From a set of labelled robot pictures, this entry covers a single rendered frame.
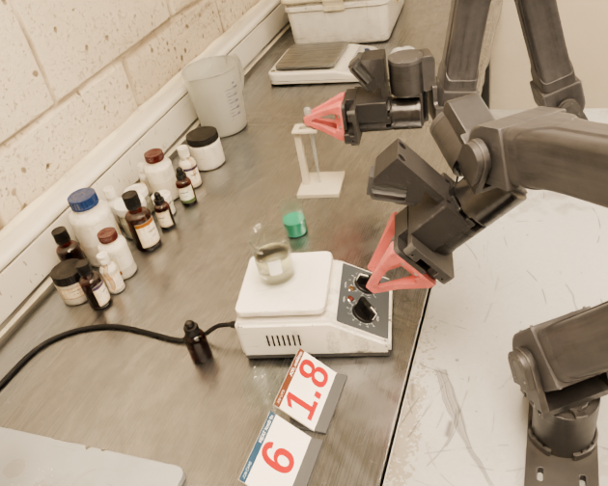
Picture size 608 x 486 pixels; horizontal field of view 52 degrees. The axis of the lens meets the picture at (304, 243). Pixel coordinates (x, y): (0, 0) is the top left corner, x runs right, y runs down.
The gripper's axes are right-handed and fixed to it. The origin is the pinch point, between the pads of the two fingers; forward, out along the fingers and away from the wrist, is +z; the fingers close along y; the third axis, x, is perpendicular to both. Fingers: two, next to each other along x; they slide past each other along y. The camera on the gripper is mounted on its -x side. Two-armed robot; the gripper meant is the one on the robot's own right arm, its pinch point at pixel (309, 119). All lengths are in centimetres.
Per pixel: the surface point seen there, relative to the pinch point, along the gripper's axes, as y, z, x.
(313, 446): 57, -9, 14
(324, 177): -1.8, -0.4, 13.4
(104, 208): 20.4, 32.3, 4.1
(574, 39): -106, -59, 30
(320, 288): 38.6, -8.2, 5.5
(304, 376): 48, -7, 11
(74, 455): 61, 20, 13
